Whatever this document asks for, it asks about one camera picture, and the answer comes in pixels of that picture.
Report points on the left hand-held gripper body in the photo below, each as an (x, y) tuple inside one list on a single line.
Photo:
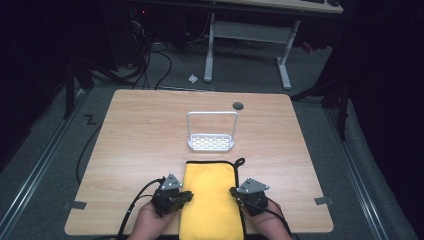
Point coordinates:
[(166, 200)]

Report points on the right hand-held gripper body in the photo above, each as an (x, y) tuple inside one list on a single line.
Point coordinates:
[(255, 200)]

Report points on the yellow and grey towel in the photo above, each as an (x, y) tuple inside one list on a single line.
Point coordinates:
[(211, 200)]

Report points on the person's left hand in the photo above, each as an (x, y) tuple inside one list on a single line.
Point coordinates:
[(150, 223)]

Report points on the person's right hand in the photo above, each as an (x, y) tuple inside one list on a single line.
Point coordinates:
[(271, 225)]

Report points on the white metal rack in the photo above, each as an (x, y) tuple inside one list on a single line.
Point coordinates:
[(210, 142)]

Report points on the grey tape piece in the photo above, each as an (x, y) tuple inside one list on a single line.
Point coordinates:
[(76, 205), (323, 200)]

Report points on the black table grommet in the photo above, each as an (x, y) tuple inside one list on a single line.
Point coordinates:
[(238, 106)]

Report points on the black zigzag floor tape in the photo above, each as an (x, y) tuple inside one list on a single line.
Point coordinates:
[(90, 119)]

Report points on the white paper scrap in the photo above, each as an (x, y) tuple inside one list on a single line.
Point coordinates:
[(193, 78)]

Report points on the black metal stand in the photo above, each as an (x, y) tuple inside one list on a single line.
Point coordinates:
[(343, 110), (69, 90)]

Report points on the white-legged desk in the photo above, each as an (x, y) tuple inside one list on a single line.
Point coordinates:
[(250, 32)]

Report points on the small red object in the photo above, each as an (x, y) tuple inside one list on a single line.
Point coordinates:
[(307, 47)]

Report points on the dark curtain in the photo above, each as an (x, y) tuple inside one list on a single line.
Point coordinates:
[(390, 100)]

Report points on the dark computer tower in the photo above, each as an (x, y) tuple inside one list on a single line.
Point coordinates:
[(140, 30)]

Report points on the metal floor rail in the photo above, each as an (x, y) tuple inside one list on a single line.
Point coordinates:
[(40, 166), (356, 180)]

